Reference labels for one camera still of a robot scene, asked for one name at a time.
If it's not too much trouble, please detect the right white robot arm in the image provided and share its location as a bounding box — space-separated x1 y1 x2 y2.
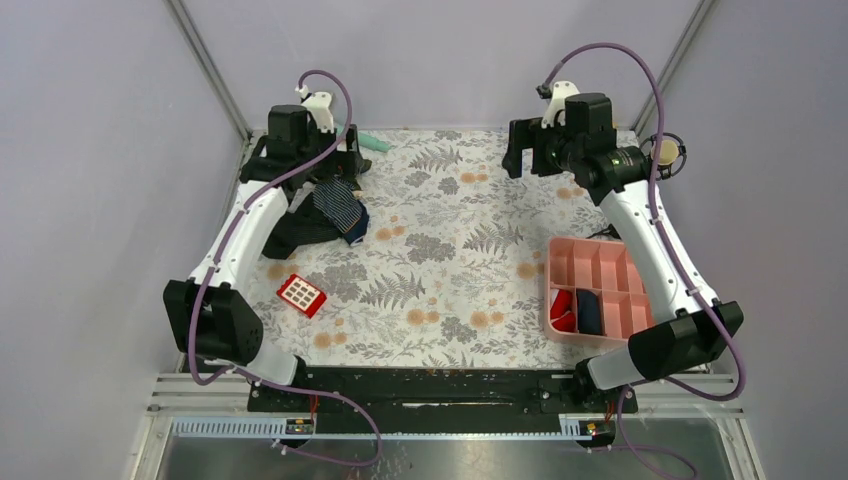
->
502 84 744 412

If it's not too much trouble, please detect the navy rolled underwear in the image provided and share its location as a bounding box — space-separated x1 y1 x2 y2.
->
576 289 603 335

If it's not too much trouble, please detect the grey slotted cable duct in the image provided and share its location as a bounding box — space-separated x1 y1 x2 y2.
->
170 415 598 441

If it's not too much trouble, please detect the black striped underwear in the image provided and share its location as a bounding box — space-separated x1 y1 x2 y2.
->
262 193 342 260

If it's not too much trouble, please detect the blue striped underwear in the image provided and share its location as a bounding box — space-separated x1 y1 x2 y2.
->
313 178 370 246

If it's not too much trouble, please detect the purple cable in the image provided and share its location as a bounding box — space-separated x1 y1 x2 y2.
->
187 69 385 468
537 42 748 480

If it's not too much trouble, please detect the floral patterned table mat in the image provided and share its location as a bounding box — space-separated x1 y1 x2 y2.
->
239 130 608 369

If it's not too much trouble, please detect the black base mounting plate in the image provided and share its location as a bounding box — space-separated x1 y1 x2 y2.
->
247 366 638 435

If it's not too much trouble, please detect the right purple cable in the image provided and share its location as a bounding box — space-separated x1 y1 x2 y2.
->
537 42 748 480

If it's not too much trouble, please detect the red rolled underwear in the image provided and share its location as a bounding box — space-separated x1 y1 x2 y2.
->
549 288 577 333

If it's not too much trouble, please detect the mint green handheld tool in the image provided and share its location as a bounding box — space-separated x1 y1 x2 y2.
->
339 124 392 153

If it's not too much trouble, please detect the red white calculator toy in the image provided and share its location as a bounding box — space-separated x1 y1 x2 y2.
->
276 274 327 318

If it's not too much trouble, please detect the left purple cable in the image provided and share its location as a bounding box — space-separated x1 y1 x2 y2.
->
187 69 385 468

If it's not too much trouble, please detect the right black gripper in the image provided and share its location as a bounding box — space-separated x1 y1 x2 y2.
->
501 117 582 179

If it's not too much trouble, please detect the black microphone with stand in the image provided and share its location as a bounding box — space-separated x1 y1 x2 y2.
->
589 132 688 241

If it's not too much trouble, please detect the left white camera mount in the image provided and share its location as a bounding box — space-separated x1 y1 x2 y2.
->
301 90 335 133

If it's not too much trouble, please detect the pink compartment organizer tray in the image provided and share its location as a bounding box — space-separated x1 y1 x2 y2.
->
540 236 655 348

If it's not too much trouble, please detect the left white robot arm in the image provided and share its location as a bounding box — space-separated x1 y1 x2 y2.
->
163 103 356 411

